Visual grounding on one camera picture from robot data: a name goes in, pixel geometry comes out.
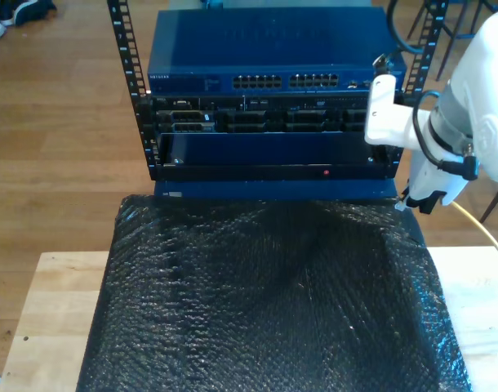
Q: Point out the dark metal chair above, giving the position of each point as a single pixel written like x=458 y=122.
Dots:
x=415 y=22
x=494 y=202

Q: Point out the black rack shelf tray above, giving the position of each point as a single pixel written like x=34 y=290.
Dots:
x=273 y=171

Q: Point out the black rack server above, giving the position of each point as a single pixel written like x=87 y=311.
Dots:
x=273 y=118

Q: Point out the black bubble wrap mat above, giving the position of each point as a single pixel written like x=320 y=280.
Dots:
x=273 y=306

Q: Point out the dark sneaker white sole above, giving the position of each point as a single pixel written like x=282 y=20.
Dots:
x=41 y=10
x=6 y=10

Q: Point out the blue network switch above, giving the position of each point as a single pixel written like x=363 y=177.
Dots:
x=273 y=49

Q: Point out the black rack frame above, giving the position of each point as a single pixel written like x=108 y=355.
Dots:
x=143 y=118

